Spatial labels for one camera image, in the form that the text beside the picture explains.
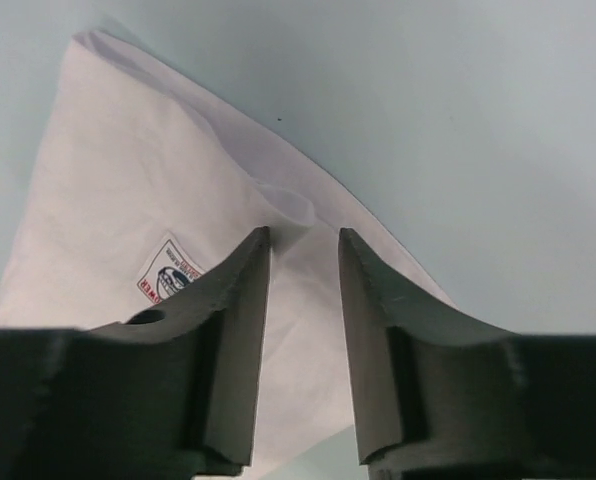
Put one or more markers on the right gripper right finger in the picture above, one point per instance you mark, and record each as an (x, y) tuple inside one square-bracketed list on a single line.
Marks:
[(438, 394)]

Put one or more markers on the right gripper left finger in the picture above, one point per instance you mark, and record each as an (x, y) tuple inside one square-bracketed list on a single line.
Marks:
[(169, 394)]

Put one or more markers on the white tank top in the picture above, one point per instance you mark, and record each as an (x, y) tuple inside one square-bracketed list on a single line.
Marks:
[(143, 182)]

